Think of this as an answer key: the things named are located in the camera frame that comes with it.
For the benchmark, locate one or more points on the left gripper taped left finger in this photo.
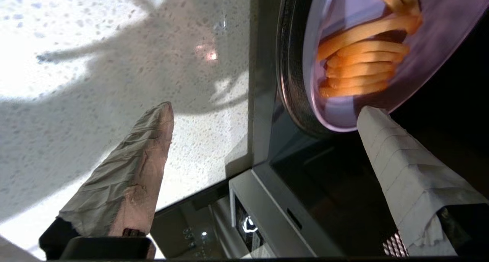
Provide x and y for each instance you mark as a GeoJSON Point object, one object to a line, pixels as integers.
{"type": "Point", "coordinates": [126, 178]}

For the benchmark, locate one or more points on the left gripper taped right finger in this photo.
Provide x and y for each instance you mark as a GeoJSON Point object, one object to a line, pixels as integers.
{"type": "Point", "coordinates": [412, 178]}

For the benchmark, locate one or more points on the lilac round plate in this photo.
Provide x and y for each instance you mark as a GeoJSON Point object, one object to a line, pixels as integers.
{"type": "Point", "coordinates": [450, 33]}

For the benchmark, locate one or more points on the silver Panasonic microwave oven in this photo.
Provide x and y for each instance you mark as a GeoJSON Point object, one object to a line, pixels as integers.
{"type": "Point", "coordinates": [324, 185]}

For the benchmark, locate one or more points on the black induction cooktop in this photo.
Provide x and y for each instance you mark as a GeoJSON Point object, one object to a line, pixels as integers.
{"type": "Point", "coordinates": [183, 223]}

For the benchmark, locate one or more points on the golden french fry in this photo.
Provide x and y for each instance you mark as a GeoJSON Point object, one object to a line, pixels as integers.
{"type": "Point", "coordinates": [397, 0]}
{"type": "Point", "coordinates": [363, 60]}
{"type": "Point", "coordinates": [374, 48]}
{"type": "Point", "coordinates": [363, 33]}
{"type": "Point", "coordinates": [361, 76]}
{"type": "Point", "coordinates": [353, 90]}

